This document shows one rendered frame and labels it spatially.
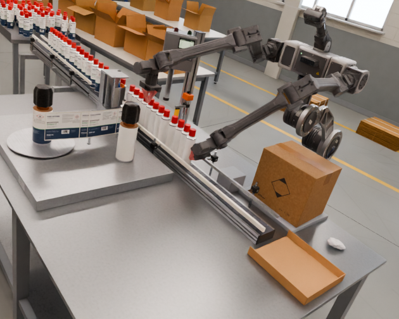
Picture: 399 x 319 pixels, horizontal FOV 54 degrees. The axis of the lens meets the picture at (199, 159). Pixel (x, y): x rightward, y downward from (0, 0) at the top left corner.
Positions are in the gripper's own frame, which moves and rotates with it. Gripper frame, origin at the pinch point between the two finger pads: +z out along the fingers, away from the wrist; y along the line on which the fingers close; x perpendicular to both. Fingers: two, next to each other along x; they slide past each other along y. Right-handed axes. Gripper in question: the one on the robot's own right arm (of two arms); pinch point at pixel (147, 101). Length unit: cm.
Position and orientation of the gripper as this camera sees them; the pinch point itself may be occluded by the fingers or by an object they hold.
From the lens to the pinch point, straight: 195.5
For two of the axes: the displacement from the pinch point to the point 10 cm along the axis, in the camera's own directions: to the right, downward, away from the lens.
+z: -2.1, 8.6, 4.5
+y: 6.2, 4.8, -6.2
